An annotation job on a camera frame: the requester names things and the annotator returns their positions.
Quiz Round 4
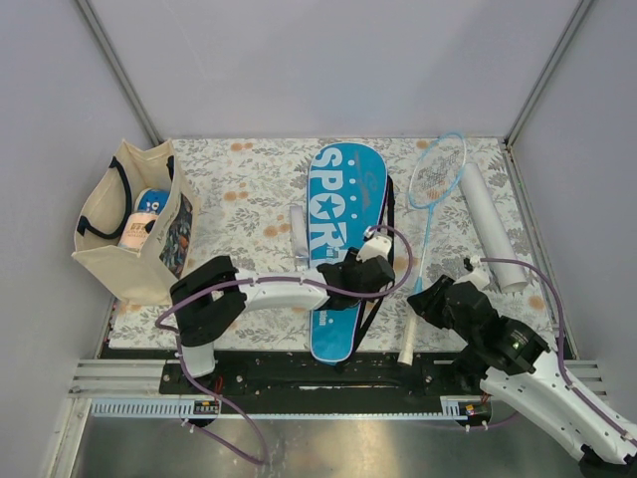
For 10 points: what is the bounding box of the blue badminton racket cover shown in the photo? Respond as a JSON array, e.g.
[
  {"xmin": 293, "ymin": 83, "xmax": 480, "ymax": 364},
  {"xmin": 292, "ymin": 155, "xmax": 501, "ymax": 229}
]
[{"xmin": 307, "ymin": 142, "xmax": 395, "ymax": 365}]

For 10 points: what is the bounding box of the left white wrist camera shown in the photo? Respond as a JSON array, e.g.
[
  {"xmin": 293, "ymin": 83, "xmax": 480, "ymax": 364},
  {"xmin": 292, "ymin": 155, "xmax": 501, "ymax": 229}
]
[{"xmin": 356, "ymin": 228, "xmax": 393, "ymax": 262}]

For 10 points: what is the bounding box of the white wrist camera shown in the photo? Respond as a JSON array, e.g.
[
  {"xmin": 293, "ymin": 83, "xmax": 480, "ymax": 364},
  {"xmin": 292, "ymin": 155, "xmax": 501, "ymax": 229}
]
[
  {"xmin": 457, "ymin": 255, "xmax": 491, "ymax": 291},
  {"xmin": 356, "ymin": 228, "xmax": 393, "ymax": 262}
]

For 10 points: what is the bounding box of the clear plastic grip box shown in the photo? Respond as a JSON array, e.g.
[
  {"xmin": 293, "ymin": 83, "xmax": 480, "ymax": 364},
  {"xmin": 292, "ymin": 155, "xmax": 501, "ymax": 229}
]
[{"xmin": 290, "ymin": 205, "xmax": 309, "ymax": 270}]

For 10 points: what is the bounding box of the white shuttlecock tube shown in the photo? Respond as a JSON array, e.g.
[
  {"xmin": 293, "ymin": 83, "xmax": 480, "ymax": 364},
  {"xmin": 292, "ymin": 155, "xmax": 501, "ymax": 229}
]
[{"xmin": 460, "ymin": 162, "xmax": 528, "ymax": 294}]

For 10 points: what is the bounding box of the blue racket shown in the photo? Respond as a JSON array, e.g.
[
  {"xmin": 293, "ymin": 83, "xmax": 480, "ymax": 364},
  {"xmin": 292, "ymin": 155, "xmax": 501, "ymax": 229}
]
[{"xmin": 396, "ymin": 131, "xmax": 468, "ymax": 365}]

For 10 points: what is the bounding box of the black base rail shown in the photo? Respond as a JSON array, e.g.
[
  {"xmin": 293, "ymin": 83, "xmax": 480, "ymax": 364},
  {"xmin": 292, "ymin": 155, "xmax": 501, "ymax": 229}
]
[{"xmin": 158, "ymin": 348, "xmax": 499, "ymax": 418}]

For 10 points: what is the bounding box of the blue can in bag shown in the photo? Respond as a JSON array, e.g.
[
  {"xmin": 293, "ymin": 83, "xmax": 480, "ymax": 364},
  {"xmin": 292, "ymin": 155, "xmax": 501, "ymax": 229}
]
[{"xmin": 134, "ymin": 188, "xmax": 170, "ymax": 215}]

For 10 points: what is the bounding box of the cream canvas tote bag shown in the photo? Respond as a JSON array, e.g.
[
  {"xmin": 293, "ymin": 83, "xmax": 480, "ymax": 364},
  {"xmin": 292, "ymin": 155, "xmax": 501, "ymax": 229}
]
[{"xmin": 72, "ymin": 140, "xmax": 200, "ymax": 306}]

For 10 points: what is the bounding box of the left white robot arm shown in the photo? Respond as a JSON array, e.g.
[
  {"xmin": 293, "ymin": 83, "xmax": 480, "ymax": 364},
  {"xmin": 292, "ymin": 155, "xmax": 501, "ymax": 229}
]
[{"xmin": 170, "ymin": 236, "xmax": 395, "ymax": 393}]

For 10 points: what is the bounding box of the white slotted cable duct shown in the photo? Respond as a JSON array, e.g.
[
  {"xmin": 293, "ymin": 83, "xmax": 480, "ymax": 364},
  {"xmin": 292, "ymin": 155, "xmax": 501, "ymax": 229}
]
[{"xmin": 91, "ymin": 396, "xmax": 492, "ymax": 421}]

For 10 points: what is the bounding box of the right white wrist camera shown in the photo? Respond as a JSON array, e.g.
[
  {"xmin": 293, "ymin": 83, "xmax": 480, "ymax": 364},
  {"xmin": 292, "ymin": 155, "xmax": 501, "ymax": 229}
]
[{"xmin": 457, "ymin": 255, "xmax": 491, "ymax": 291}]

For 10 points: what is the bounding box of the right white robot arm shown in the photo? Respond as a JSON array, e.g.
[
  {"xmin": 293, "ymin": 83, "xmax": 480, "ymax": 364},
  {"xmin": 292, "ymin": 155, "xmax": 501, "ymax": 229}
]
[{"xmin": 407, "ymin": 275, "xmax": 636, "ymax": 477}]

